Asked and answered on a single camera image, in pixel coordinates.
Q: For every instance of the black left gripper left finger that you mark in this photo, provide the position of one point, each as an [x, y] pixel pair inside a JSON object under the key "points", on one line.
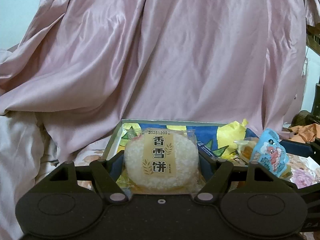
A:
{"points": [[105, 174]]}

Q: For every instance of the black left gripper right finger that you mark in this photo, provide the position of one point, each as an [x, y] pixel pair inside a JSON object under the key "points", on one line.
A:
{"points": [[216, 173]]}

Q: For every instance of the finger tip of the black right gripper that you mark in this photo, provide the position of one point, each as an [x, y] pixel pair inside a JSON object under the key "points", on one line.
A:
{"points": [[308, 149]]}

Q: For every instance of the light blue shrimp snack packet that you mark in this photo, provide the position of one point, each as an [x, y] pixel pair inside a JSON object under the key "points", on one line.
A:
{"points": [[270, 153]]}

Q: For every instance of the white rice cracker packet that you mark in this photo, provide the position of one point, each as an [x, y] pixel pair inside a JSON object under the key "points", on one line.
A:
{"points": [[150, 170]]}

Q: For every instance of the orange cloth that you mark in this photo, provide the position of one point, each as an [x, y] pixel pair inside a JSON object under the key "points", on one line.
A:
{"points": [[306, 133]]}

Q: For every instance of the yellow blue paper in tray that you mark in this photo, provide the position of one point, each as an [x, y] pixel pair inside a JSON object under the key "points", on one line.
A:
{"points": [[213, 136]]}

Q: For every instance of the grey shallow box tray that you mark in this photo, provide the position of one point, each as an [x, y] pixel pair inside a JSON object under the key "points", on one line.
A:
{"points": [[169, 136]]}

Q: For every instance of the clear bag of pastries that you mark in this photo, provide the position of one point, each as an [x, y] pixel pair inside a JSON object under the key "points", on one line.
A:
{"points": [[245, 148]]}

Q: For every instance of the light pink duvet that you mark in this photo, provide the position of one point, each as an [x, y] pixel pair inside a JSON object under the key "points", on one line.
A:
{"points": [[28, 154]]}

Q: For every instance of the pink satin sheet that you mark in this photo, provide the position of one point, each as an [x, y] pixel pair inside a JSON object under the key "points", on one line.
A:
{"points": [[83, 65]]}

